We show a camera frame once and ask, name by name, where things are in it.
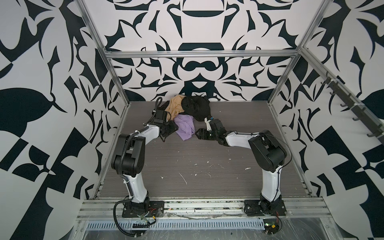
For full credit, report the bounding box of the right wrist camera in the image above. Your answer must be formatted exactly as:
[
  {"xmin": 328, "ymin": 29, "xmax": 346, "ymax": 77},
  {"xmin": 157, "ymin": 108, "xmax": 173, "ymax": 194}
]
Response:
[{"xmin": 205, "ymin": 118, "xmax": 212, "ymax": 131}]

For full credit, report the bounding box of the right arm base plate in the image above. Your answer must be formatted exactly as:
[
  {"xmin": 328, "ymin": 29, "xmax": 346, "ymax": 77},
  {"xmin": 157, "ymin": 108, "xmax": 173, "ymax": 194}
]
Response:
[{"xmin": 244, "ymin": 199, "xmax": 287, "ymax": 217}]

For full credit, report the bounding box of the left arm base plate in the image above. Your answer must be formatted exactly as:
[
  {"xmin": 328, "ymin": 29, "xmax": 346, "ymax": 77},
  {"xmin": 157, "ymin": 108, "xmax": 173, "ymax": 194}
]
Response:
[{"xmin": 122, "ymin": 201, "xmax": 165, "ymax": 218}]

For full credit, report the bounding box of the black cloth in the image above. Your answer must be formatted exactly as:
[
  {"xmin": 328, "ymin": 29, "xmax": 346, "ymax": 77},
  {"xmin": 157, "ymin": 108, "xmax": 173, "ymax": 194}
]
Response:
[{"xmin": 181, "ymin": 96, "xmax": 212, "ymax": 122}]

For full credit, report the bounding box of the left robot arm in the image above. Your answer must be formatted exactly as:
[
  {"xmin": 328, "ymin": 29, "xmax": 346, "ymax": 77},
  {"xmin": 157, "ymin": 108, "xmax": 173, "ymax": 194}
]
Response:
[{"xmin": 111, "ymin": 121, "xmax": 179, "ymax": 206}]

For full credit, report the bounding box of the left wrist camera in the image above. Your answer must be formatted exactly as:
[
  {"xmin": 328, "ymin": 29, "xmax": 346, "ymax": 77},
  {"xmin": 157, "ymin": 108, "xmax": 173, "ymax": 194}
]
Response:
[{"xmin": 153, "ymin": 110, "xmax": 168, "ymax": 124}]

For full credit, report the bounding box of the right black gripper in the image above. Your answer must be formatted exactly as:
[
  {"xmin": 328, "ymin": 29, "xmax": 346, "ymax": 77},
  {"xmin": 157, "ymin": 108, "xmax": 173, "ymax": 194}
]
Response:
[{"xmin": 195, "ymin": 128, "xmax": 220, "ymax": 142}]

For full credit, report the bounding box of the black hook rack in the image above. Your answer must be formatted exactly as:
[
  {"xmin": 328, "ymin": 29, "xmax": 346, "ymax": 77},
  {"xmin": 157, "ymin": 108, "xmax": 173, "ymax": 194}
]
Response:
[{"xmin": 322, "ymin": 72, "xmax": 384, "ymax": 145}]

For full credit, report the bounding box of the tan cloth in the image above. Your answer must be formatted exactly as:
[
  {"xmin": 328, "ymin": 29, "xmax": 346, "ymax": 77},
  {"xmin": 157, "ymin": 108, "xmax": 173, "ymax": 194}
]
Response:
[{"xmin": 165, "ymin": 95, "xmax": 185, "ymax": 121}]

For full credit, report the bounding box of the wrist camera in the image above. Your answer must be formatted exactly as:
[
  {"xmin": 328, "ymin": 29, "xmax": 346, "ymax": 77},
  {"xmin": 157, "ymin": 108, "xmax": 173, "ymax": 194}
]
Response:
[
  {"xmin": 153, "ymin": 110, "xmax": 168, "ymax": 124},
  {"xmin": 205, "ymin": 118, "xmax": 212, "ymax": 131}
]

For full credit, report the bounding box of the purple cloth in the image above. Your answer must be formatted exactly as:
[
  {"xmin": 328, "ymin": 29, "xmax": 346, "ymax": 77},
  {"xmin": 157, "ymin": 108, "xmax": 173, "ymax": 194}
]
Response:
[{"xmin": 174, "ymin": 114, "xmax": 195, "ymax": 141}]

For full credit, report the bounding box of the aluminium frame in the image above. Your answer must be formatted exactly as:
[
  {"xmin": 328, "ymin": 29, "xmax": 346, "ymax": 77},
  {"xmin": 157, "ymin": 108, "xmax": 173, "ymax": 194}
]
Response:
[{"xmin": 79, "ymin": 1, "xmax": 384, "ymax": 203}]

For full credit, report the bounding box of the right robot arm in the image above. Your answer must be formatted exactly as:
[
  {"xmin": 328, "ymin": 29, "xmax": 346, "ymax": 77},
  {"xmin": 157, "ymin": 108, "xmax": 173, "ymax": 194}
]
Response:
[{"xmin": 195, "ymin": 119, "xmax": 288, "ymax": 212}]

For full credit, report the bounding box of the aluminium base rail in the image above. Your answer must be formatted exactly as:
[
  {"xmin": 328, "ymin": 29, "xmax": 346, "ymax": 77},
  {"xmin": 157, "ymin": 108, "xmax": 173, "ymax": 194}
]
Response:
[{"xmin": 77, "ymin": 197, "xmax": 332, "ymax": 220}]

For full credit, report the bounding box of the white slotted cable duct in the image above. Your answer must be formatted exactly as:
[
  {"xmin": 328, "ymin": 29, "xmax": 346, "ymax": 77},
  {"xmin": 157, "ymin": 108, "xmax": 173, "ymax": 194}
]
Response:
[{"xmin": 83, "ymin": 218, "xmax": 266, "ymax": 231}]

